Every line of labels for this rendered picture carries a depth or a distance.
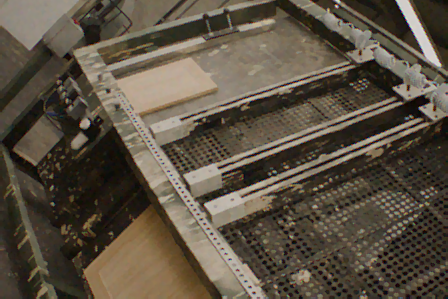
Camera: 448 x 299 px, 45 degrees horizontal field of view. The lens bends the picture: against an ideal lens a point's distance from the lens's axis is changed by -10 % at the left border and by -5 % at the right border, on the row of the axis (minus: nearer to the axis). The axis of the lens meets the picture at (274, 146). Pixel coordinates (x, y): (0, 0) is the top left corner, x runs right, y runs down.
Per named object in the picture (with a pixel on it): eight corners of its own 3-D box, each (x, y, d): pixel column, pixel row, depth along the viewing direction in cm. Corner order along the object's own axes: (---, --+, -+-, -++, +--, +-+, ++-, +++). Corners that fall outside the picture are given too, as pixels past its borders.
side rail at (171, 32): (95, 61, 294) (92, 44, 287) (271, 11, 339) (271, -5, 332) (98, 66, 290) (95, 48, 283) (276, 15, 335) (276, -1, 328)
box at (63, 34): (40, 37, 268) (64, 12, 268) (55, 50, 277) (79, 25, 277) (44, 46, 260) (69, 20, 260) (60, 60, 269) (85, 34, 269)
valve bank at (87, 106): (32, 91, 255) (66, 55, 255) (52, 106, 266) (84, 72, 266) (54, 148, 223) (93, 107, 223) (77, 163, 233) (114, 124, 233)
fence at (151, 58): (107, 73, 274) (106, 66, 271) (271, 24, 312) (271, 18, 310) (110, 77, 270) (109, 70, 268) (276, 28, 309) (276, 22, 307)
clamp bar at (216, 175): (182, 185, 212) (176, 135, 197) (419, 96, 260) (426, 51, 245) (194, 202, 205) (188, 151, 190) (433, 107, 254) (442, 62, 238)
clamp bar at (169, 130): (149, 136, 234) (142, 88, 219) (373, 62, 283) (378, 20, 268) (158, 150, 228) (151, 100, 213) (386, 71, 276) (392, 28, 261)
